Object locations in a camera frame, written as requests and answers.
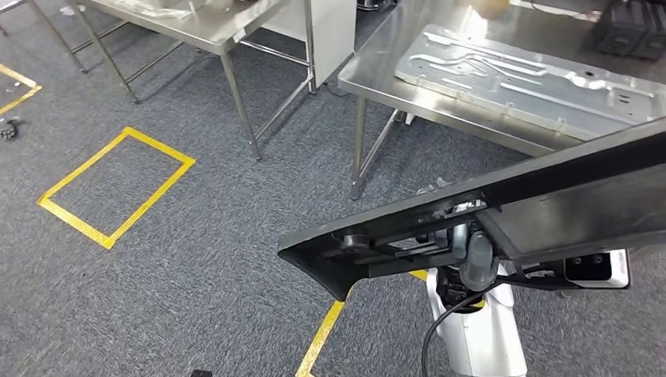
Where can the stainless steel workbench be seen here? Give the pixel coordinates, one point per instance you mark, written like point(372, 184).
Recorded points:
point(380, 78)

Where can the stamped silver metal plate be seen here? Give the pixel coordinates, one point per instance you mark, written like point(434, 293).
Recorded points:
point(520, 88)

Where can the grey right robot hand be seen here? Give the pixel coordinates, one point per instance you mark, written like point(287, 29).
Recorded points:
point(477, 260)

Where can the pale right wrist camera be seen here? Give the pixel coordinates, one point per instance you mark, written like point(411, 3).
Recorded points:
point(616, 270)

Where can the black plastic panel part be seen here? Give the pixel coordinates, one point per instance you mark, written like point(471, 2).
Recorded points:
point(562, 208)

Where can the white cabinet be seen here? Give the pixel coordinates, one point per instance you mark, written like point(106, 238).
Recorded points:
point(333, 36)

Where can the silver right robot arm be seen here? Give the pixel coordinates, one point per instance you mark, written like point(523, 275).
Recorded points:
point(484, 338)

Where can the stainless steel table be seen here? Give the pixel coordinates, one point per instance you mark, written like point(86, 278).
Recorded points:
point(208, 26)

